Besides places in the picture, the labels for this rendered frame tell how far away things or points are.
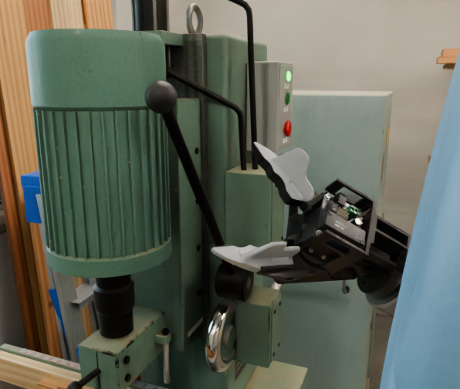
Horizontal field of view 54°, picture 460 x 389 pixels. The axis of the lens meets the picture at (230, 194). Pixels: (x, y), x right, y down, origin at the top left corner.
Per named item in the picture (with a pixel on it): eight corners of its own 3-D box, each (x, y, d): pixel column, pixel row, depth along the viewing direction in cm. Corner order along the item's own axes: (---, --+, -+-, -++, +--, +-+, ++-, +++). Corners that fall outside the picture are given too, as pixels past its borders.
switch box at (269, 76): (245, 150, 84) (245, 61, 81) (262, 144, 93) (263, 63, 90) (277, 153, 82) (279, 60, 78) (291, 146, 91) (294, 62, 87)
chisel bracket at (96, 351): (81, 394, 69) (76, 344, 67) (133, 346, 82) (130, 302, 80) (122, 407, 66) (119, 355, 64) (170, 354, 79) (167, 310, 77)
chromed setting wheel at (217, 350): (201, 386, 75) (200, 318, 72) (229, 346, 86) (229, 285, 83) (218, 390, 74) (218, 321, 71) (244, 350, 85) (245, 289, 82)
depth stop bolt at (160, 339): (156, 383, 76) (153, 330, 74) (162, 376, 78) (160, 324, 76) (167, 386, 76) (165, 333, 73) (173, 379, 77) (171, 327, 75)
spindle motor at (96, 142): (19, 269, 63) (-9, 30, 55) (100, 231, 78) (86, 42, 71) (128, 291, 56) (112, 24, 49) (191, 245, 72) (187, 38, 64)
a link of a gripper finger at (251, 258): (231, 229, 41) (310, 220, 46) (206, 251, 46) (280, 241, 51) (241, 262, 40) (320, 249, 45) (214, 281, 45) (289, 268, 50)
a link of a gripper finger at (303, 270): (254, 238, 47) (319, 230, 51) (246, 244, 49) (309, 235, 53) (267, 282, 46) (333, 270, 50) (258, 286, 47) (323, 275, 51)
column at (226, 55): (130, 393, 97) (108, 37, 80) (179, 339, 117) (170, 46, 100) (227, 421, 89) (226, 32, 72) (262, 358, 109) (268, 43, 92)
